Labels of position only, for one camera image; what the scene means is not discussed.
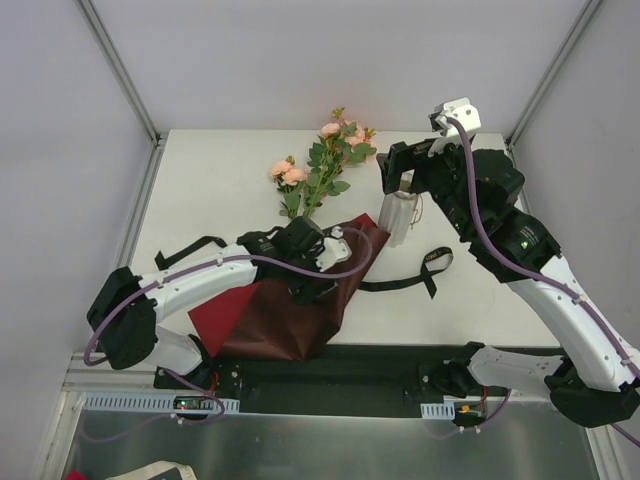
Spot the brown wrapping paper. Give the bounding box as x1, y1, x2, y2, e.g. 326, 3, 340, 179
187, 212, 392, 362

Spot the white ribbed ceramic vase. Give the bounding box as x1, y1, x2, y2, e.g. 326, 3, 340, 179
378, 170, 423, 248

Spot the black ribbon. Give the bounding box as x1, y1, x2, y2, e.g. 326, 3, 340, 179
154, 236, 454, 298

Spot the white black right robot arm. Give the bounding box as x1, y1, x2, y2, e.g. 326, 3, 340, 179
377, 140, 639, 428

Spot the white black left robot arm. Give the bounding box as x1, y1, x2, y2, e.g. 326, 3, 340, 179
87, 217, 351, 389

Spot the pink flower tall bunch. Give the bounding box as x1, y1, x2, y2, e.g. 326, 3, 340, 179
301, 107, 378, 217

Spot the pink flower small bunch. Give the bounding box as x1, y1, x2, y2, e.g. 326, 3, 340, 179
269, 156, 308, 220

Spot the white tote bag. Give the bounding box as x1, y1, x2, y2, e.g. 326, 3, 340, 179
107, 461, 197, 480

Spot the red object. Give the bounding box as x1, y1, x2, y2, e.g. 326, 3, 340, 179
63, 470, 87, 480

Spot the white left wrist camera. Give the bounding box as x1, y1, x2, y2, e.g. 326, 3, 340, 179
315, 226, 352, 273

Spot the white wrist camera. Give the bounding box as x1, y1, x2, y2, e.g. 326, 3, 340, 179
315, 226, 352, 273
429, 97, 481, 138

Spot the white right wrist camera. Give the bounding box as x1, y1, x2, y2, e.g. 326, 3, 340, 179
429, 97, 481, 138

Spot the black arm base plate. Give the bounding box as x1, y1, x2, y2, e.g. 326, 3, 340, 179
152, 342, 506, 419

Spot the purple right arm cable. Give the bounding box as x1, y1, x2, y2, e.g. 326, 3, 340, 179
427, 117, 640, 449

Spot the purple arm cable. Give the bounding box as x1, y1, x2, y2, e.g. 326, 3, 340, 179
427, 117, 640, 449
81, 227, 374, 444

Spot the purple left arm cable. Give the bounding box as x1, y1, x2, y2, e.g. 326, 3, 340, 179
81, 227, 374, 444

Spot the right white cable duct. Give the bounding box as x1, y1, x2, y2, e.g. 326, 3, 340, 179
420, 401, 456, 421

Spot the white cable duct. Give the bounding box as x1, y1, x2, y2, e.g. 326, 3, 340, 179
84, 392, 240, 415
420, 401, 456, 421

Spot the right aluminium frame post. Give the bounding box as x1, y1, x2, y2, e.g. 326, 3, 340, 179
505, 0, 606, 151

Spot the aluminium frame post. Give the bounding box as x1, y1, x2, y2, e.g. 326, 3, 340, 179
75, 0, 162, 147
505, 0, 606, 151

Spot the left white cable duct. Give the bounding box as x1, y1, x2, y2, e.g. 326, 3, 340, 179
84, 392, 240, 415

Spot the aluminium front rail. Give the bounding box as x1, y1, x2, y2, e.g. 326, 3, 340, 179
63, 345, 578, 399

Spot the left aluminium frame post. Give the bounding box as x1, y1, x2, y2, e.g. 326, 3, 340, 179
75, 0, 162, 147

